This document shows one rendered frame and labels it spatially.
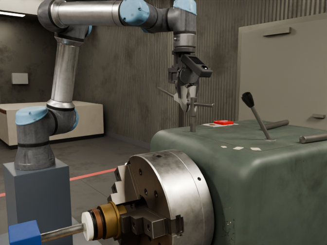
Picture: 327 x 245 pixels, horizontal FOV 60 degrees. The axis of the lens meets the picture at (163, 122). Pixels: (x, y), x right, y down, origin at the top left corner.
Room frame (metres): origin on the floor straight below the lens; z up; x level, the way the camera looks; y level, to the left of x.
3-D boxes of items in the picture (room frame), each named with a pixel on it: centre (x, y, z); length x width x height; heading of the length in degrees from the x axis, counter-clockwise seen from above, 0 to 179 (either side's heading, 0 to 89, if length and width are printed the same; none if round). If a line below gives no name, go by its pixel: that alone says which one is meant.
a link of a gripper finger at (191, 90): (0.99, -0.08, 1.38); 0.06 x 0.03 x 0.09; 31
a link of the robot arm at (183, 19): (0.98, -0.07, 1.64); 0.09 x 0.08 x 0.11; 65
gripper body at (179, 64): (0.98, -0.07, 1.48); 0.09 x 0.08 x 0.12; 31
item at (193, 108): (0.93, -0.10, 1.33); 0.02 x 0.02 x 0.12
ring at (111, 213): (0.68, 0.14, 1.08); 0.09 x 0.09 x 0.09; 31
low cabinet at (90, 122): (7.07, 2.93, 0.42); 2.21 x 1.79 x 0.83; 129
